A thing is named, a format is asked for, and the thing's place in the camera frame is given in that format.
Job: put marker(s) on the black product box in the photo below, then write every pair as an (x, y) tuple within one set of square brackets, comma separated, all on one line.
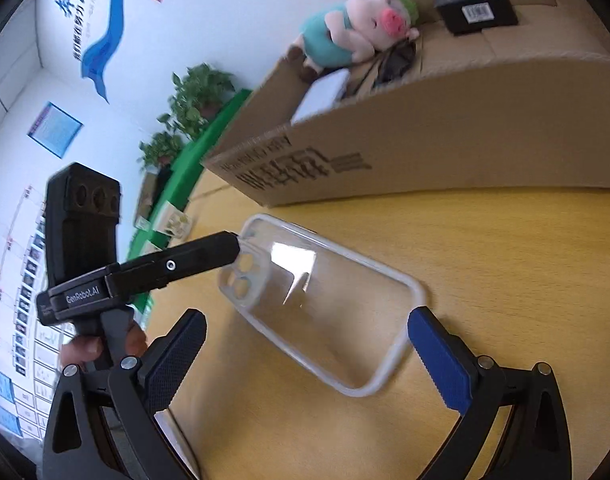
[(464, 17)]

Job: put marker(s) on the pig plush teal shirt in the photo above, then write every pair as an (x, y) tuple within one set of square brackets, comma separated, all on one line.
[(351, 33)]

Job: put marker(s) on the green tablecloth side table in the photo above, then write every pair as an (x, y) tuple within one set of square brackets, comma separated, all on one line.
[(185, 172)]

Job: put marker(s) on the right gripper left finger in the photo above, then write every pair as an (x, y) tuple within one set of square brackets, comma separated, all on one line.
[(79, 443)]

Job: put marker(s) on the potted green plant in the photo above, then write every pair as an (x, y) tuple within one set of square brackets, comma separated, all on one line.
[(198, 97)]

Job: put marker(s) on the paper cup far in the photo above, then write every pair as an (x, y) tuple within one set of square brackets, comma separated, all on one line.
[(172, 222)]

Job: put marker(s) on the clear phone case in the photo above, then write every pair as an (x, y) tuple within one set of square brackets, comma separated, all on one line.
[(338, 314)]

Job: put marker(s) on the person's left hand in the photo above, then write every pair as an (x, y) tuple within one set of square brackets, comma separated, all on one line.
[(82, 349)]

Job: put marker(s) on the blue framed wall poster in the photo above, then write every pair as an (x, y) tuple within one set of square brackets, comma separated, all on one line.
[(54, 129)]

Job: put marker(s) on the white plastic device box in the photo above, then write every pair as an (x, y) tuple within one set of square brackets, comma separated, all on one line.
[(322, 95)]

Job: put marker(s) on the brown cardboard box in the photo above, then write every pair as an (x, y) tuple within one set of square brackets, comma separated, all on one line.
[(524, 105)]

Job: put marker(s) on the black sunglasses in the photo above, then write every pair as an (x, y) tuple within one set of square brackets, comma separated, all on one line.
[(387, 67)]

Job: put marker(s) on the small potted plant left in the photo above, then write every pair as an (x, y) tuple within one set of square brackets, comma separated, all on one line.
[(161, 150)]

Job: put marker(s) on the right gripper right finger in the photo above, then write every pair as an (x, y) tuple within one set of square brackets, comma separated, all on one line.
[(535, 443)]

